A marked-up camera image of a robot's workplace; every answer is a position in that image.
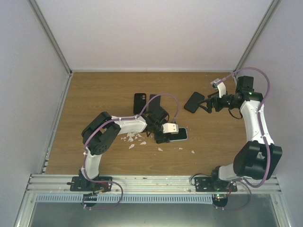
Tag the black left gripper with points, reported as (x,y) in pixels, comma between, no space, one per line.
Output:
(161,139)

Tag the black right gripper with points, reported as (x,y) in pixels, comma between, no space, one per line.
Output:
(214,99)

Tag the black phone case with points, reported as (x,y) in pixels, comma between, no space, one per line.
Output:
(139,103)

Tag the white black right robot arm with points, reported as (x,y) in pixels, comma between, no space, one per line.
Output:
(256,161)

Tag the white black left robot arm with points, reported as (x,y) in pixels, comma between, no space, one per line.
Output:
(100,134)

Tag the phone in black case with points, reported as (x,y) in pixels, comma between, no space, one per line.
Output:
(192,104)

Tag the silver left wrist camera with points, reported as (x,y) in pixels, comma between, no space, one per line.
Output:
(170,128)

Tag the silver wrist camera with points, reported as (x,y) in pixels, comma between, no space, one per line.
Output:
(219,86)
(170,128)

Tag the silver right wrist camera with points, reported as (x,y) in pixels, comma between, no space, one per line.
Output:
(219,86)

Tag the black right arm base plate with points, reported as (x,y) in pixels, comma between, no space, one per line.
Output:
(205,183)

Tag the grey slotted cable duct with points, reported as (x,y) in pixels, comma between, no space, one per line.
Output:
(127,198)

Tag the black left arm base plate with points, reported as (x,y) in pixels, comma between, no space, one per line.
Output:
(80,184)

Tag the aluminium front rail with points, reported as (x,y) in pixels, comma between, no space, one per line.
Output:
(140,184)

